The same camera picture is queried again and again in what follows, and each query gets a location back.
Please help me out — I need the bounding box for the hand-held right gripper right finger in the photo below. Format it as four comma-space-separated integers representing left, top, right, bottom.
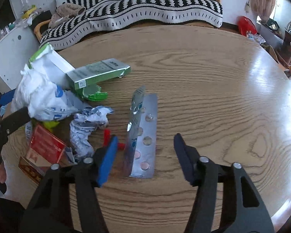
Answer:
173, 133, 275, 233

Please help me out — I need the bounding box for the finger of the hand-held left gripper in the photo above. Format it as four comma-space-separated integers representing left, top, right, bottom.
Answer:
0, 106, 32, 137
0, 90, 16, 117

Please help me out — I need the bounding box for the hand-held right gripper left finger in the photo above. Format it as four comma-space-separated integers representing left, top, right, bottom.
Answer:
19, 135, 119, 233

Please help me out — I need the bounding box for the white plastic bag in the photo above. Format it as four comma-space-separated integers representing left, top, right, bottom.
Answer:
11, 64, 88, 122

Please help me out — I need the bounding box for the red cigarette box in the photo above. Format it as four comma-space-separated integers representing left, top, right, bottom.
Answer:
25, 124, 66, 164

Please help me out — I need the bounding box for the red and gold box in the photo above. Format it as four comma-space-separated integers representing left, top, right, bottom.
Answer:
18, 156, 51, 185

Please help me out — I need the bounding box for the green cardboard box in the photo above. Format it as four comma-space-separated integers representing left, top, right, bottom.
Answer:
66, 58, 131, 102

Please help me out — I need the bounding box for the small red plastic piece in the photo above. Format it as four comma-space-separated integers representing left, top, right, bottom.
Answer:
103, 129, 125, 151

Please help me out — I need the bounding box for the yellow-green wrapper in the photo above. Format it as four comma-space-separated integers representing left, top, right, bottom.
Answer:
42, 120, 60, 133

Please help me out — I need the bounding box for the crumpled printed paper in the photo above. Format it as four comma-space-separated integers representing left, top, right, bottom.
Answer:
70, 105, 114, 158

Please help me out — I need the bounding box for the white round cabinet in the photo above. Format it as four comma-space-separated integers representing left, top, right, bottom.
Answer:
0, 21, 40, 90

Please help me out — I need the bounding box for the bent silver blister pack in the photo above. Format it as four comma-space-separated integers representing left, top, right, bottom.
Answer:
122, 85, 146, 177

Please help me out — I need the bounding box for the white box with green edge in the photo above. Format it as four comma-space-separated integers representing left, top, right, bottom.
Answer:
29, 42, 75, 88

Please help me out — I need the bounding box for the wooden sofa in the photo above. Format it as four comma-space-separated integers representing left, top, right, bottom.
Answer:
34, 0, 223, 42

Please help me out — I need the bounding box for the brown cloth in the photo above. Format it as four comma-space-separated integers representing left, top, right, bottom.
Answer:
48, 3, 86, 28

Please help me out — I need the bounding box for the printed paper package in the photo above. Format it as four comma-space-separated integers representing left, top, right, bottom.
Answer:
247, 33, 266, 44

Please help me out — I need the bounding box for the red bag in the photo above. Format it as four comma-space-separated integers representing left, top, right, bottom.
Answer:
238, 16, 257, 37

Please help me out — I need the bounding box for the black white striped blanket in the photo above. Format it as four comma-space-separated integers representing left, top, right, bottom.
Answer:
39, 0, 223, 50

